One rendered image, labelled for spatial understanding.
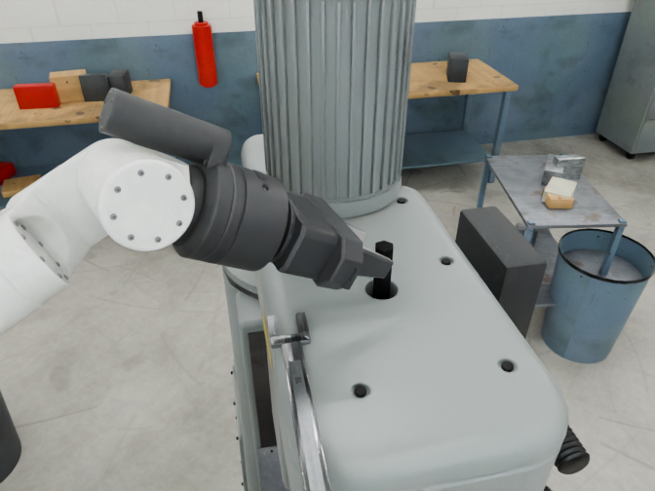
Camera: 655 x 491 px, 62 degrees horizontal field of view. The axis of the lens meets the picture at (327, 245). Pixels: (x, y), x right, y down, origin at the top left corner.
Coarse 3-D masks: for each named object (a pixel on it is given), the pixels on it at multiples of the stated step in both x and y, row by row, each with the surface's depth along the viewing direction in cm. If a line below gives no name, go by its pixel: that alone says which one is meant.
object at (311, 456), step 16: (272, 320) 56; (304, 320) 56; (272, 336) 54; (288, 336) 54; (304, 336) 54; (288, 352) 52; (288, 368) 50; (304, 368) 50; (288, 384) 49; (304, 384) 49; (304, 400) 47; (304, 416) 46; (304, 432) 44; (304, 448) 43; (320, 448) 43; (304, 464) 42; (320, 464) 42; (304, 480) 41; (320, 480) 41
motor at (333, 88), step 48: (288, 0) 59; (336, 0) 58; (384, 0) 59; (288, 48) 62; (336, 48) 60; (384, 48) 62; (288, 96) 65; (336, 96) 63; (384, 96) 66; (288, 144) 69; (336, 144) 67; (384, 144) 69; (336, 192) 70; (384, 192) 74
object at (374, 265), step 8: (368, 256) 52; (376, 256) 53; (384, 256) 54; (368, 264) 53; (376, 264) 53; (384, 264) 54; (392, 264) 54; (360, 272) 53; (368, 272) 54; (376, 272) 54; (384, 272) 55
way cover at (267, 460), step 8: (264, 448) 132; (272, 448) 132; (264, 456) 132; (272, 456) 132; (264, 464) 132; (272, 464) 133; (264, 472) 133; (272, 472) 133; (280, 472) 134; (264, 480) 133; (272, 480) 133; (280, 480) 134; (264, 488) 133; (272, 488) 134; (280, 488) 134
